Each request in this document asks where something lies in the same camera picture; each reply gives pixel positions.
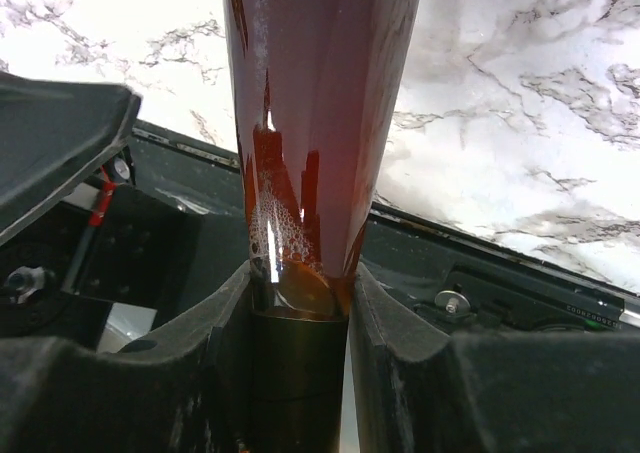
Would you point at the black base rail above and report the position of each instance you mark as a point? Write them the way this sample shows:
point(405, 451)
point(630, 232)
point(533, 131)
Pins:
point(162, 227)

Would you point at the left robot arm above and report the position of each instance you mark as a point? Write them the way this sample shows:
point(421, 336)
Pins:
point(53, 136)

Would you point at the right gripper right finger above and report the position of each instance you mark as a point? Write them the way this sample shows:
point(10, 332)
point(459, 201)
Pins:
point(418, 389)

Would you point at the red bottle gold foil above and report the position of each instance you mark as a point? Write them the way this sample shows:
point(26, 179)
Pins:
point(314, 85)

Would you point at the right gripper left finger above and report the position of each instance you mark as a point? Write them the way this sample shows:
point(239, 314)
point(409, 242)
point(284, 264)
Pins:
point(180, 388)

